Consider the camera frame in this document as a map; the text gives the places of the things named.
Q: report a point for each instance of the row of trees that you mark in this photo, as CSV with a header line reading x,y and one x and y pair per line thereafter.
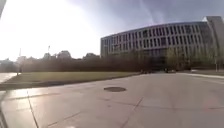
x,y
100,65

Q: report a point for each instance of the round manhole cover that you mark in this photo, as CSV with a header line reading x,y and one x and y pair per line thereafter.
x,y
114,89

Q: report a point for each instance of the grass lawn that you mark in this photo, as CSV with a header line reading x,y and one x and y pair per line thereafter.
x,y
66,77

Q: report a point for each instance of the grey concrete slab pavement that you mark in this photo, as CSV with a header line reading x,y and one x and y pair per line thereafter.
x,y
150,103

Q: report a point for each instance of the curved grey glass building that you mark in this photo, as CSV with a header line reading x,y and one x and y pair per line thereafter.
x,y
160,38

